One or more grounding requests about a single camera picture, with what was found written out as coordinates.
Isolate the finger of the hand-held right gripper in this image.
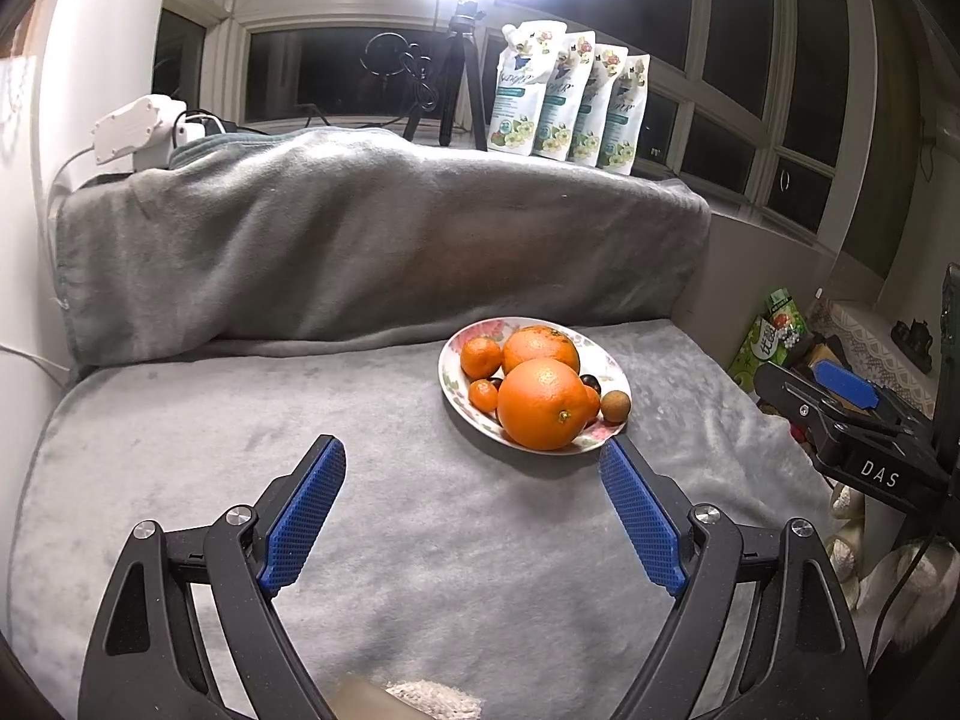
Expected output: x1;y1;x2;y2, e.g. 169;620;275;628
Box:
814;360;905;432
754;364;845;428

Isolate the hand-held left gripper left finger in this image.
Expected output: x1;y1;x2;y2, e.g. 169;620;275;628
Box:
79;433;347;720

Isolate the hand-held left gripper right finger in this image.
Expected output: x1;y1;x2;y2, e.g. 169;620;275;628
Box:
598;436;871;720

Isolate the large smooth orange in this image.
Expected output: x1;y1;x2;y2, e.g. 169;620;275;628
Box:
496;358;593;452

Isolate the white floral plate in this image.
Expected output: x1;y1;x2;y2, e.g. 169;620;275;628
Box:
438;317;632;457

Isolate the large bumpy orange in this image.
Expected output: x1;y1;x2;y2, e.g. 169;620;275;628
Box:
501;324;582;376

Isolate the green carton box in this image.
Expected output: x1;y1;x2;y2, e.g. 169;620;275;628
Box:
729;286;815;395

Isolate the white plush toy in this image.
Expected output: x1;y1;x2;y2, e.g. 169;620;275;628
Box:
825;480;960;638

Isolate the small dark figurine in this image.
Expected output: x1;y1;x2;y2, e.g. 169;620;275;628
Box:
889;319;935;372

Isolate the light grey fleece blanket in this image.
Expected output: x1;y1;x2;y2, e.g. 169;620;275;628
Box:
7;319;852;720

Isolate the beige object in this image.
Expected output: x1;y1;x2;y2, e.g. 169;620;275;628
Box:
330;679;406;720

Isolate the white fuzzy cloth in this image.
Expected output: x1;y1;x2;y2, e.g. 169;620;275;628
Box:
386;679;481;720

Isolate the dark grey fleece blanket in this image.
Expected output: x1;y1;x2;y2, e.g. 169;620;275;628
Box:
52;126;713;368

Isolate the white floral refill pouch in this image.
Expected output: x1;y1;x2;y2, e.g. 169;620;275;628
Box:
487;19;567;158
596;54;652;175
566;43;629;168
534;30;597;162

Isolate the white plug adapter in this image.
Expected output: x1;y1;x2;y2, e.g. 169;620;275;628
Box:
174;111;218;145

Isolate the white power strip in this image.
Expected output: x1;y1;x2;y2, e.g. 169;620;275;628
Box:
90;94;188;166

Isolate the black tripod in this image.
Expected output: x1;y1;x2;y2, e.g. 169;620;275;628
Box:
401;0;488;152

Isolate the white framed window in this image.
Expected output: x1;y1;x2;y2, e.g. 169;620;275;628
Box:
154;0;878;248

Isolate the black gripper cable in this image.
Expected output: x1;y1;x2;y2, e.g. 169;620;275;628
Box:
866;532;946;661

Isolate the long white cable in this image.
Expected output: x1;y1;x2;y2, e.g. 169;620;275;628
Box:
0;341;76;383

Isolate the white power strip cable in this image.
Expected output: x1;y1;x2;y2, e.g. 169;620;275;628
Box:
45;146;98;211

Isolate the coiled black cable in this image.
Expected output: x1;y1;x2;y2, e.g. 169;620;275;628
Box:
362;31;440;117

